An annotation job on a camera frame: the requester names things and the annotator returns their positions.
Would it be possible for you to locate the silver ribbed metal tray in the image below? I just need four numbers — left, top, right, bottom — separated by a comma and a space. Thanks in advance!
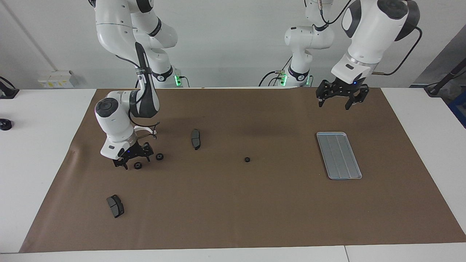
316, 132, 363, 180

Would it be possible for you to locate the white curved plastic clamp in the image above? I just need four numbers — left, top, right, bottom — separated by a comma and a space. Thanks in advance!
133, 125, 158, 139

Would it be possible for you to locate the short dark grey brake pad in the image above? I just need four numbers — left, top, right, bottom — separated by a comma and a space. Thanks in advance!
106, 194, 125, 219

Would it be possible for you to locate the black pole stand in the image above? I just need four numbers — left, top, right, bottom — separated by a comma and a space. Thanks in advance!
424, 58, 466, 97

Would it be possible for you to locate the brown table mat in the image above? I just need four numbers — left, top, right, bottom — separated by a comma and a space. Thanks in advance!
19, 87, 466, 253

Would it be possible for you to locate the black desk clamp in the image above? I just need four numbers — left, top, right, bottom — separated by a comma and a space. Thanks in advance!
0, 76, 19, 99

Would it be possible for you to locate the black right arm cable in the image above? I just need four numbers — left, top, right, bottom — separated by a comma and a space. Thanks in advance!
115, 55, 161, 140

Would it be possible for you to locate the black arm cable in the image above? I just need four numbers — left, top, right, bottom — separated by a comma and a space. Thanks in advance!
317, 0, 423, 76
115, 55, 161, 140

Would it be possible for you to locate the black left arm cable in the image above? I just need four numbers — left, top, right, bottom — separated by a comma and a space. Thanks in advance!
317, 0, 423, 76

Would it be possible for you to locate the white wall socket box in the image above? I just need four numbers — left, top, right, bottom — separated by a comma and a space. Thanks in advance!
37, 70, 79, 89

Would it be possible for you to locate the white wall conduit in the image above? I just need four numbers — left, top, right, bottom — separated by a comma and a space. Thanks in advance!
2, 0, 59, 72

